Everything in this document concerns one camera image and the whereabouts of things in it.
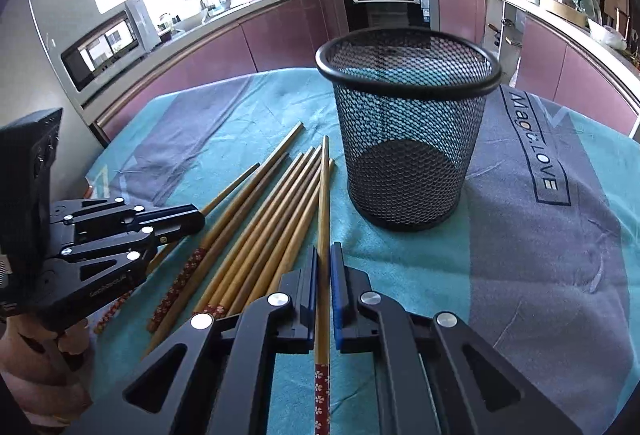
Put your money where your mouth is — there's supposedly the left hand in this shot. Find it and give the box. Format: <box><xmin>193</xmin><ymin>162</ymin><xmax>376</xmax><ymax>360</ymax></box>
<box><xmin>1</xmin><ymin>314</ymin><xmax>92</xmax><ymax>429</ymax></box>

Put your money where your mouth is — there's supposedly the black built-in oven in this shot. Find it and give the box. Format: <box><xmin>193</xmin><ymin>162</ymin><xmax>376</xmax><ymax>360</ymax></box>
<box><xmin>343</xmin><ymin>0</ymin><xmax>440</xmax><ymax>31</ymax></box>

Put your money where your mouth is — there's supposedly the wooden tray on counter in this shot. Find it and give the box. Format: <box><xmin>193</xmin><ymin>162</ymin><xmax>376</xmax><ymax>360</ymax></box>
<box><xmin>539</xmin><ymin>0</ymin><xmax>588</xmax><ymax>28</ymax></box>

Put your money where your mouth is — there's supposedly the black mesh utensil holder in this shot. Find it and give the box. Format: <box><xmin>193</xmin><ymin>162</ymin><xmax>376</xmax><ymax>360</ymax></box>
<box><xmin>316</xmin><ymin>27</ymin><xmax>502</xmax><ymax>231</ymax></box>

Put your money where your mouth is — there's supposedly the white plastic bag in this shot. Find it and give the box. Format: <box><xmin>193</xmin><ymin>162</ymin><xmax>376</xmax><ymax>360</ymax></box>
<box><xmin>588</xmin><ymin>19</ymin><xmax>627</xmax><ymax>51</ymax></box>

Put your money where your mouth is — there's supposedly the wooden chopstick red end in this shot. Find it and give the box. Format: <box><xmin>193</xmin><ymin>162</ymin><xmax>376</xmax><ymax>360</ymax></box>
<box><xmin>314</xmin><ymin>136</ymin><xmax>331</xmax><ymax>434</ymax></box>

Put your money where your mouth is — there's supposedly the teal grey tablecloth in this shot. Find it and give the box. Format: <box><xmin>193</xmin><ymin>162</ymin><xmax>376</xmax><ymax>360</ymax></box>
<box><xmin>87</xmin><ymin>68</ymin><xmax>639</xmax><ymax>434</ymax></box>

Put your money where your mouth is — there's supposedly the silver microwave oven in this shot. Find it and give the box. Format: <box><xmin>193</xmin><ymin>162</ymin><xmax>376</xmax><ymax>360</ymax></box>
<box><xmin>61</xmin><ymin>0</ymin><xmax>160</xmax><ymax>93</ymax></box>

